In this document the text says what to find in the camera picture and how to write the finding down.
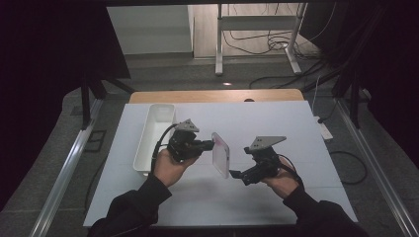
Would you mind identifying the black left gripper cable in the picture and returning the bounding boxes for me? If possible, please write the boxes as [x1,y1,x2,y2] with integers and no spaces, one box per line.
[84,122,180,212]

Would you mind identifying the person's left hand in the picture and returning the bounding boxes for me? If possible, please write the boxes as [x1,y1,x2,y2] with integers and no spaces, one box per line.
[152,148,201,189]

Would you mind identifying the white wall panel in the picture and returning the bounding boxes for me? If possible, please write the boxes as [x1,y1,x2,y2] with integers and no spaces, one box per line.
[106,4,194,55]

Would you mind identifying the black metal stand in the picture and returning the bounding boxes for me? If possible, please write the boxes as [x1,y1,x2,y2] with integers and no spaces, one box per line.
[331,70,364,129]
[79,77,136,130]

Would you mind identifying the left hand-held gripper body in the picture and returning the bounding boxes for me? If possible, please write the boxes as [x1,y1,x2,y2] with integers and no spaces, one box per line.
[167,118,202,163]

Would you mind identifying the tangle of black floor cables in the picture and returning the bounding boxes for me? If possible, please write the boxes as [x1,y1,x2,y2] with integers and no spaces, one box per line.
[221,3,332,90]

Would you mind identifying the thin white cable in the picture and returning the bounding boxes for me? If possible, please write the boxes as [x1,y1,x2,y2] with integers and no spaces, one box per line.
[311,75,321,118]

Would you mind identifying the person's right hand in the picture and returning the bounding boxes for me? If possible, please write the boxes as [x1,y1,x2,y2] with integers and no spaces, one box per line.
[261,157,300,199]

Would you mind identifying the black curtain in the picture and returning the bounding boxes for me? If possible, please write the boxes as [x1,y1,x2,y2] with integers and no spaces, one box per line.
[299,0,419,170]
[0,0,131,211]

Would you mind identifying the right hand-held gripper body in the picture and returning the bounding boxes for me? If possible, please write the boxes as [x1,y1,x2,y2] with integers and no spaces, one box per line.
[241,135,287,186]

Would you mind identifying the clear-rimmed blue phone case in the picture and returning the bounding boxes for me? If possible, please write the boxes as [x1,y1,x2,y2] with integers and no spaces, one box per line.
[210,131,231,180]

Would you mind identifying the white metal desk frame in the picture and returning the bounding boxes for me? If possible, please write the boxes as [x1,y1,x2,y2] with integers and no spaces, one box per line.
[214,3,309,77]

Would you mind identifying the white rectangular plastic bin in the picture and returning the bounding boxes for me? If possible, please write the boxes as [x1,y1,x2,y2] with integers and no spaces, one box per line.
[132,103,177,178]

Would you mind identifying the white board table cover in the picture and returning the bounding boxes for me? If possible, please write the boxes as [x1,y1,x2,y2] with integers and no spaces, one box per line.
[82,100,359,229]

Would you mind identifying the black floor frame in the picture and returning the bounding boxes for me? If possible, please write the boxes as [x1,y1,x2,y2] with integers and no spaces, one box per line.
[84,129,108,153]

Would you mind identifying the white power strip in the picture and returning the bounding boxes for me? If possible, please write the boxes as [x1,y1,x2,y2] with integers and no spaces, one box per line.
[313,116,334,141]

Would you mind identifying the aluminium rail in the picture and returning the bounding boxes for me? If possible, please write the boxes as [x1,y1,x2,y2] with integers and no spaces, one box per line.
[335,98,419,237]
[29,98,104,237]

